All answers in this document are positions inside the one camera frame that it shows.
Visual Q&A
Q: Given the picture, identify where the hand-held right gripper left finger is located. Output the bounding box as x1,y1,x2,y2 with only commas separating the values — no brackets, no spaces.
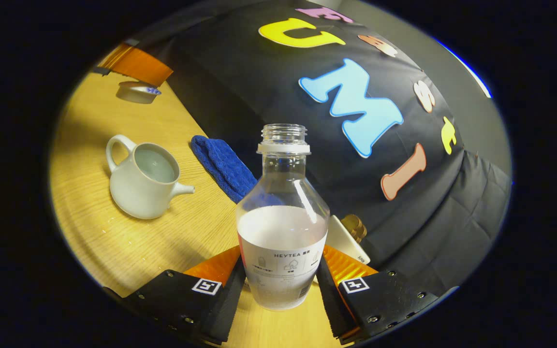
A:
121,245,247,345

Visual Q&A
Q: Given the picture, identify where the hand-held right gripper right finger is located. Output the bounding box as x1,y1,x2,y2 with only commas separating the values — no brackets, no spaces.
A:
314,244,440,345

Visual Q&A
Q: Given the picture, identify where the white teacup lid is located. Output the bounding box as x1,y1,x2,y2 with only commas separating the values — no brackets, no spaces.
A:
116,81,162,104

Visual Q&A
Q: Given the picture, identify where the clear plastic water bottle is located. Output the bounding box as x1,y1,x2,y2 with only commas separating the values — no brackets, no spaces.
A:
236,123,331,311

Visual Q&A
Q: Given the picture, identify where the white ceramic teacup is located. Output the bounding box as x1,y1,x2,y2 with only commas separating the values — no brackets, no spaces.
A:
105,134,196,220

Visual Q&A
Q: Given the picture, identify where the cream white toaster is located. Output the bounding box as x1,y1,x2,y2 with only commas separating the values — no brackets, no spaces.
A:
324,215,371,265

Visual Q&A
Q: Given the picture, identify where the black backdrop cloth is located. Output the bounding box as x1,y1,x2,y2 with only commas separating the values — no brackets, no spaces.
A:
129,0,512,295

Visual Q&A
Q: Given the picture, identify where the blue towel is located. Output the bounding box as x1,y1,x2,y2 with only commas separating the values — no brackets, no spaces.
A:
191,135,260,204

